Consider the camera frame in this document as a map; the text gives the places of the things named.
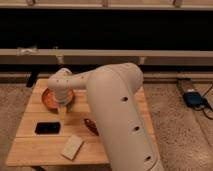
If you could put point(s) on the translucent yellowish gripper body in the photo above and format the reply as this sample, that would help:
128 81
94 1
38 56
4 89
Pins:
62 111

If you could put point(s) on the orange ceramic bowl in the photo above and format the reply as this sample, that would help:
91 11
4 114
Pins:
48 99

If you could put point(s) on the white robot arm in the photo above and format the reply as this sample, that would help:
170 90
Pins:
110 94

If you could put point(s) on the black rectangular phone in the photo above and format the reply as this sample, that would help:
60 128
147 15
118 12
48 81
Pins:
47 128

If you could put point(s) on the beige rectangular sponge block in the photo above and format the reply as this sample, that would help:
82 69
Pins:
72 147

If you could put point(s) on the blue black power box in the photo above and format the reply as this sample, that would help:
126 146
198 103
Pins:
193 98

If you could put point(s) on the wooden horizontal rail beam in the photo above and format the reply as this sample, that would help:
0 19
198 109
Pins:
99 57

